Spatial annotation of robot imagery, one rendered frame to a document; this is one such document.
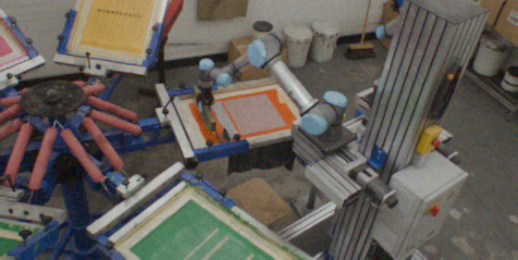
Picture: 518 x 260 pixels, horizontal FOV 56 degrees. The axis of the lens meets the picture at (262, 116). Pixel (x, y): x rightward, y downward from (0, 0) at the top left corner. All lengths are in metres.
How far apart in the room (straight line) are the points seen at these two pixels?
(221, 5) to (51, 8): 1.53
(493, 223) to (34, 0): 4.14
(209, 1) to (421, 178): 2.96
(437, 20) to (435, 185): 0.82
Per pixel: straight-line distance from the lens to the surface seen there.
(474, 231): 4.12
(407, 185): 2.39
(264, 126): 2.94
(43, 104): 2.60
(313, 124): 2.24
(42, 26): 4.69
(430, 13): 2.06
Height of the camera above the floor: 2.85
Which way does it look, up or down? 39 degrees down
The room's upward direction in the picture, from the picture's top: 7 degrees clockwise
